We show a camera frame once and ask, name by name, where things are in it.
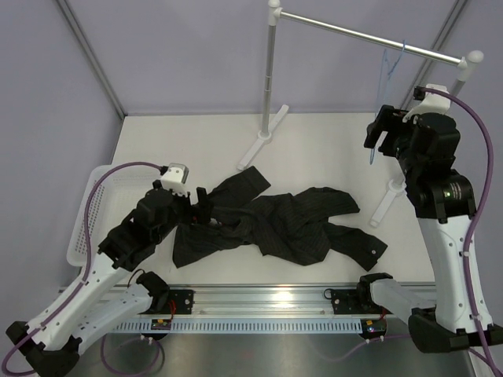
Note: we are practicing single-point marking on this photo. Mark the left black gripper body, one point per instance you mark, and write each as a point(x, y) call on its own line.
point(183, 211)

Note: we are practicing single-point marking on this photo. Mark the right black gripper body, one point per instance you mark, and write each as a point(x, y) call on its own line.
point(391, 121)

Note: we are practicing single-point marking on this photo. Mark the blue wire hanger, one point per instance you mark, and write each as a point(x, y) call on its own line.
point(386, 72)

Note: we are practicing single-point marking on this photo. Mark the black pinstripe shirt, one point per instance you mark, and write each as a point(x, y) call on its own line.
point(295, 228)

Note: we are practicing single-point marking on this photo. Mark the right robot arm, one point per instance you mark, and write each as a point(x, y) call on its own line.
point(444, 204)

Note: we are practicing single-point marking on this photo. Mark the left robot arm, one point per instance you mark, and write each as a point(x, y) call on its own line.
point(53, 342)

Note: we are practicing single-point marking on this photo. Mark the white plastic basket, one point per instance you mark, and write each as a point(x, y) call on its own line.
point(115, 198)

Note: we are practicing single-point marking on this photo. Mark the metal clothes rack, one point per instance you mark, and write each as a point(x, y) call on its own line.
point(465, 65)

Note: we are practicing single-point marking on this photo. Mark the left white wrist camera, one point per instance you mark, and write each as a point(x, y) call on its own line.
point(173, 178)

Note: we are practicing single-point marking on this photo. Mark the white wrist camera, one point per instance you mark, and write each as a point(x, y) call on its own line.
point(428, 101)
point(173, 178)

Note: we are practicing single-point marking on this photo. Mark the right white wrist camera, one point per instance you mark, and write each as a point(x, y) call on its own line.
point(428, 101)

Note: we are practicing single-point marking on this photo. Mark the left black mount plate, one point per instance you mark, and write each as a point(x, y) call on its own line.
point(180, 300)

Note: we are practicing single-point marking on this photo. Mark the black mount plate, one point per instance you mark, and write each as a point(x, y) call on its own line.
point(180, 300)
point(352, 301)

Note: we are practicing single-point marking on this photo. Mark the aluminium rail base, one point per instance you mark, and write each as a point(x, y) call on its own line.
point(238, 302)

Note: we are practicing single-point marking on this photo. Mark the white slotted cable duct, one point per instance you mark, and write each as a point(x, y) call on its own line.
point(239, 326)

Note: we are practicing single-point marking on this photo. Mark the right black mount plate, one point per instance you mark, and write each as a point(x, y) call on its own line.
point(352, 301)

